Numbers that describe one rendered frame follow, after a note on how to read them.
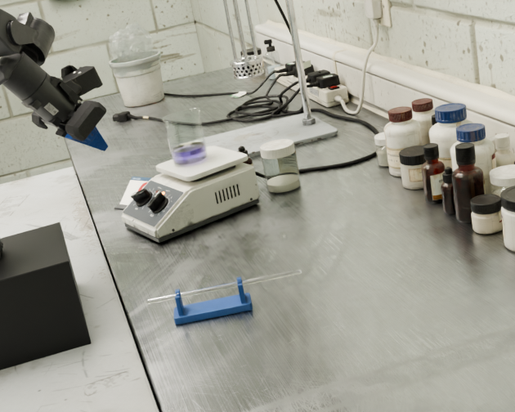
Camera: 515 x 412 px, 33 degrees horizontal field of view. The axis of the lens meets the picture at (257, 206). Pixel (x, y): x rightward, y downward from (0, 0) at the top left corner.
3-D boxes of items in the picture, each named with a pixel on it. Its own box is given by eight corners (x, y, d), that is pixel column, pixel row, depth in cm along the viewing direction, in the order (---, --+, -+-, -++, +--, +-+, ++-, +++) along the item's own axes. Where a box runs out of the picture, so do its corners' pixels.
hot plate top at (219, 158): (189, 182, 139) (187, 177, 139) (154, 170, 149) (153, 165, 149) (251, 159, 145) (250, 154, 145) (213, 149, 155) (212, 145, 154)
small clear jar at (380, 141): (395, 157, 158) (391, 129, 156) (409, 162, 154) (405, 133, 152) (373, 164, 157) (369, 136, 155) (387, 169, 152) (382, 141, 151)
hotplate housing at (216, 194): (158, 246, 138) (147, 199, 135) (123, 228, 148) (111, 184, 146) (273, 199, 148) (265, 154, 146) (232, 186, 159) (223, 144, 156)
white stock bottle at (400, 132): (409, 163, 154) (401, 102, 150) (432, 168, 149) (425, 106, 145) (382, 173, 151) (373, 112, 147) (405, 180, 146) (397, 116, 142)
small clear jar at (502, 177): (541, 208, 125) (538, 165, 123) (526, 224, 121) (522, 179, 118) (502, 205, 128) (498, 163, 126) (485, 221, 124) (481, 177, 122)
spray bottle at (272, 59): (268, 80, 239) (261, 42, 235) (269, 77, 242) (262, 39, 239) (282, 78, 238) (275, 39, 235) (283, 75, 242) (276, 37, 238)
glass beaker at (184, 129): (191, 171, 143) (181, 121, 140) (164, 168, 147) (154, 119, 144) (220, 157, 148) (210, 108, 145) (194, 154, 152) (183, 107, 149)
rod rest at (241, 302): (175, 325, 111) (168, 300, 110) (175, 314, 114) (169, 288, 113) (253, 310, 111) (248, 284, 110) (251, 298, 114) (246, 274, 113)
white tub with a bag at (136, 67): (159, 105, 233) (142, 25, 226) (110, 111, 237) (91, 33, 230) (176, 91, 246) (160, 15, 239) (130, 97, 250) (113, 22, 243)
